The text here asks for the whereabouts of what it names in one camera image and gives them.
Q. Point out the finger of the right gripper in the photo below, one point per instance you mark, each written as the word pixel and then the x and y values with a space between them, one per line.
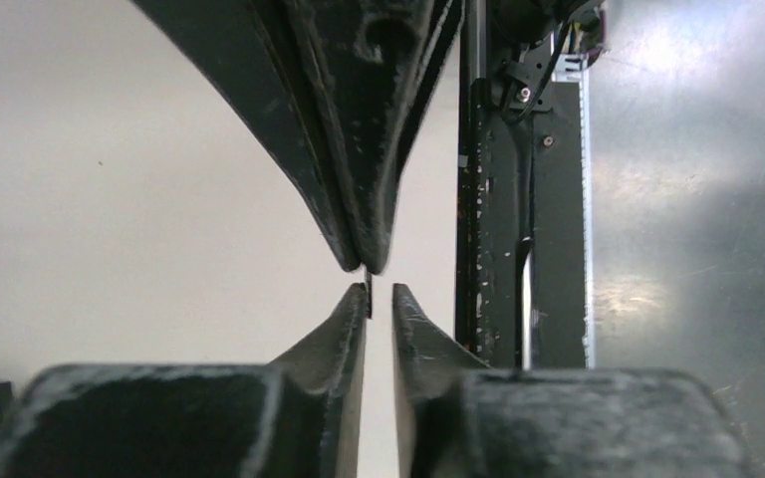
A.
pixel 359 76
pixel 247 51

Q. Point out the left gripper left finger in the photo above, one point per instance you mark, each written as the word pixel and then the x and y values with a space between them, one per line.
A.
pixel 295 416

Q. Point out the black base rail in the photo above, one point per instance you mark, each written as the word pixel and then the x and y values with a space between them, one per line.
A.
pixel 524 267

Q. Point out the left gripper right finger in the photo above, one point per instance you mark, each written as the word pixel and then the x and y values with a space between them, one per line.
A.
pixel 458 417

